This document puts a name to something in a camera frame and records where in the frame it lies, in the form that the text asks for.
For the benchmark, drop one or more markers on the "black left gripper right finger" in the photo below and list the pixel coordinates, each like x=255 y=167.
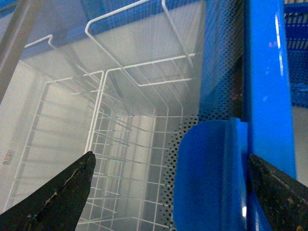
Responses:
x=283 y=199

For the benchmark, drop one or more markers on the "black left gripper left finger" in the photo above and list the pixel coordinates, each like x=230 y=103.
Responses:
x=58 y=204

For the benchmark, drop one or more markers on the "white wire freezer basket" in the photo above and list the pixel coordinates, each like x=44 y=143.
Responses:
x=119 y=78

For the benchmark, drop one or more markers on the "white chest freezer blue rim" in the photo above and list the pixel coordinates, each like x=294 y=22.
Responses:
x=153 y=115

